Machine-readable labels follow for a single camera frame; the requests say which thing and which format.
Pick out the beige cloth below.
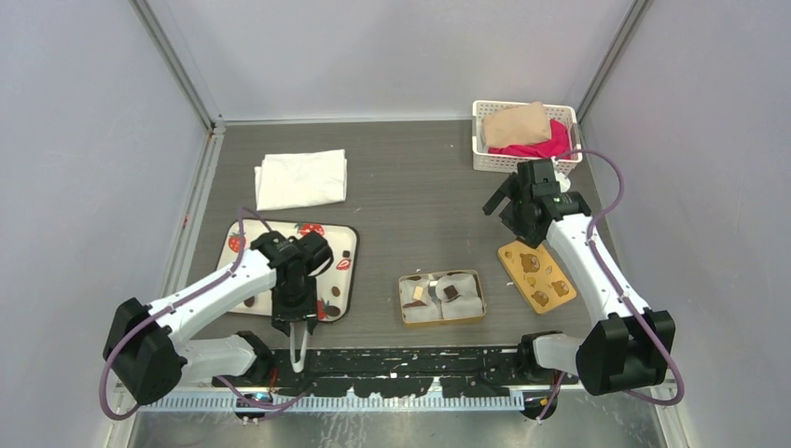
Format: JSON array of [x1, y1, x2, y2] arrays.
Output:
[[482, 102, 551, 148]]

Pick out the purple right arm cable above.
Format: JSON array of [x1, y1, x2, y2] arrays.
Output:
[[534, 147, 686, 425]]

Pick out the gold tin box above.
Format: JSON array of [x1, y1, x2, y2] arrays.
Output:
[[397, 269, 488, 329]]

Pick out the pink red cloth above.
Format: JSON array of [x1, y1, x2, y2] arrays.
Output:
[[488, 119, 571, 158]]

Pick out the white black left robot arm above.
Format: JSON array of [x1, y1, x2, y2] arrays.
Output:
[[99, 231, 334, 410]]

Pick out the silver metal tongs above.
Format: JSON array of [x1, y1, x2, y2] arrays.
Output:
[[289, 322, 311, 373]]

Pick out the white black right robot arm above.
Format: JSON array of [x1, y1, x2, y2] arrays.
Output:
[[482, 159, 677, 396]]

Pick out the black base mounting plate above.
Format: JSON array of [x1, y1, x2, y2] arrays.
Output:
[[229, 345, 555, 399]]

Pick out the white paper liner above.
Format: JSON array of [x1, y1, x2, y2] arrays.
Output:
[[400, 273, 484, 324]]

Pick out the gold bear print lid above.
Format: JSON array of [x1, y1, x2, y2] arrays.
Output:
[[497, 241, 577, 315]]

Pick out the dark square chocolate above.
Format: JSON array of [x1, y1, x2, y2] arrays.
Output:
[[442, 286, 460, 301]]

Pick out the white folded towel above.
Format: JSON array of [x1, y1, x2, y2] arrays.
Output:
[[254, 149, 348, 211]]

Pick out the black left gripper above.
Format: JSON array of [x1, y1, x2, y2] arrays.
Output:
[[273, 273, 317, 336]]

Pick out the white strawberry print tray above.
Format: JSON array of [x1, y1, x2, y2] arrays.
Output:
[[216, 218, 359, 324]]

